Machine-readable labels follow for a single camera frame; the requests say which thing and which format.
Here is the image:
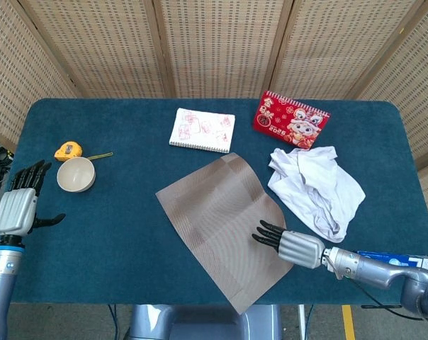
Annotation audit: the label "red desk calendar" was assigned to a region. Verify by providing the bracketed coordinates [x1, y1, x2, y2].
[252, 90, 332, 150]

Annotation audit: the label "small white bowl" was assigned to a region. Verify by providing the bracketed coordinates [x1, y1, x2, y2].
[56, 157, 96, 193]

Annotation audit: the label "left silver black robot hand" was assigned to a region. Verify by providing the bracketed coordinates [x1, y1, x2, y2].
[0, 159, 67, 237]

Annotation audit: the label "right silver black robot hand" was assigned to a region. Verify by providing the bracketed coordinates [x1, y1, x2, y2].
[252, 219, 327, 269]

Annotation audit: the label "white spiral notebook red drawings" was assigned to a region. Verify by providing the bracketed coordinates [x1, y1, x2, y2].
[169, 107, 236, 154]

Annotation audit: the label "blue floor cable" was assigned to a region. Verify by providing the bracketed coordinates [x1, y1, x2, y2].
[108, 304, 121, 340]

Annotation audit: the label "bamboo folding screen panel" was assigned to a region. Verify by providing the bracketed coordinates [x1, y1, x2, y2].
[153, 0, 295, 99]
[351, 0, 428, 227]
[17, 0, 176, 99]
[263, 0, 428, 100]
[0, 0, 80, 153]

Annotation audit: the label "yellow tape measure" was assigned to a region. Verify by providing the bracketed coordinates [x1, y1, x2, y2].
[54, 141, 114, 163]

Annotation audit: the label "crumpled white cloth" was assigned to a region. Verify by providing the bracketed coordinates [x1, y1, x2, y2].
[266, 144, 366, 244]

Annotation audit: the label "brown woven placemat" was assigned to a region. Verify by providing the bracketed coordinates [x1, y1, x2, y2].
[155, 152, 295, 315]

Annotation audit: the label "blue white toothpaste box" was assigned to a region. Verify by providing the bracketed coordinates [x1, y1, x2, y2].
[357, 249, 428, 273]

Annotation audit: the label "teal table cover cloth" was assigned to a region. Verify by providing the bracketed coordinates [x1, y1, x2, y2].
[0, 98, 428, 306]

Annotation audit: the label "blue-gray robot torso base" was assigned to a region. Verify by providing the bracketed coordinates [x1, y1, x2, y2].
[123, 303, 284, 340]

